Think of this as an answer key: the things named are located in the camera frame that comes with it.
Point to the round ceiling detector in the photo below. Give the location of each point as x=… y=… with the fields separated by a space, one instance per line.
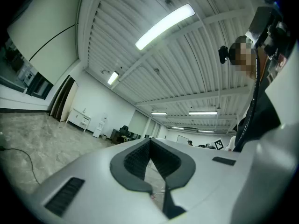
x=105 y=72
x=156 y=70
x=167 y=1

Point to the yellow black backpack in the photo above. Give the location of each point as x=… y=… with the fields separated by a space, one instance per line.
x=126 y=138

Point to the black office chair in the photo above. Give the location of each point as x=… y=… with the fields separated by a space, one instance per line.
x=123 y=130

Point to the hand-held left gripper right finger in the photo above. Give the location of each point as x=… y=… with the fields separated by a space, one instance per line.
x=210 y=176

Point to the dark framed window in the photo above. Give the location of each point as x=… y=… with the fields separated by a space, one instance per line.
x=14 y=66

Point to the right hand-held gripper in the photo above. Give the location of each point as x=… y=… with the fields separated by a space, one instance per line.
x=218 y=144

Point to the white drawer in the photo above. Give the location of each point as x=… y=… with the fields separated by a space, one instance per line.
x=85 y=121

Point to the white water dispenser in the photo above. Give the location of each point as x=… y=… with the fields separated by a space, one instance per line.
x=98 y=130

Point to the clear water jug red label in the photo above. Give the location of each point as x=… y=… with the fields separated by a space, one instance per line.
x=104 y=118

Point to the black red chest device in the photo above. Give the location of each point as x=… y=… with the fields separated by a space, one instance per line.
x=259 y=24

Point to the dark wooden cabinet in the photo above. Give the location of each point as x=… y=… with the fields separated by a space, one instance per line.
x=116 y=136

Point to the white ceramic sink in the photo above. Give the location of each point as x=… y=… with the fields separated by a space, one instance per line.
x=80 y=113

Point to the long ceiling light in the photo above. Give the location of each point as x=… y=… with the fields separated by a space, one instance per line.
x=158 y=113
x=202 y=113
x=113 y=77
x=206 y=131
x=163 y=28
x=177 y=128

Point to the dark brown board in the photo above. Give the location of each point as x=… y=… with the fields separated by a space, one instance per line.
x=61 y=97

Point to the person's head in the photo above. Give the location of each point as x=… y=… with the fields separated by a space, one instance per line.
x=243 y=55

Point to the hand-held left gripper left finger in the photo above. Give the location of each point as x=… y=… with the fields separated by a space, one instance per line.
x=98 y=171

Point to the white trash bin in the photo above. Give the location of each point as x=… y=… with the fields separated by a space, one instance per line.
x=104 y=137

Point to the person's black shirt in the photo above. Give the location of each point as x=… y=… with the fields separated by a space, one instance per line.
x=268 y=111

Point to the black head-mounted camera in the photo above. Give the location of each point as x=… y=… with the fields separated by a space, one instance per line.
x=223 y=53

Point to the white vanity cabinet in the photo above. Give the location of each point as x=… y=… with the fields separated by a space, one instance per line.
x=76 y=118

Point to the white roller blind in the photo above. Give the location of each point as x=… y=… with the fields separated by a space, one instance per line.
x=53 y=59
x=42 y=20
x=152 y=128
x=139 y=123
x=158 y=130

